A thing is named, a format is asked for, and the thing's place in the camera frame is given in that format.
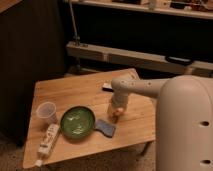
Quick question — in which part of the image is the green ceramic bowl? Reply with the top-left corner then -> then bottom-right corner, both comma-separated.
60,106 -> 95,140

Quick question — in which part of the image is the white tube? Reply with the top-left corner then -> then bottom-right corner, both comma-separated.
35,124 -> 60,167

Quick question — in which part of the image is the dark cabinet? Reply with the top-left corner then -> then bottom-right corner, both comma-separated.
0,0 -> 66,146

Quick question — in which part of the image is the metal pole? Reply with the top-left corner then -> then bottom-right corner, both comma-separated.
68,0 -> 80,46

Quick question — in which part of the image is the wooden shelf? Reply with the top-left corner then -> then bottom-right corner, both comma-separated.
63,0 -> 213,20

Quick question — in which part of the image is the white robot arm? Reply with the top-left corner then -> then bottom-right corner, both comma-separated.
110,74 -> 213,171

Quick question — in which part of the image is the blue sponge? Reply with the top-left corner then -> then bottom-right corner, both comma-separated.
95,119 -> 116,138

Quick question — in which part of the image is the clear plastic cup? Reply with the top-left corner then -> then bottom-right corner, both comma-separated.
36,102 -> 57,124

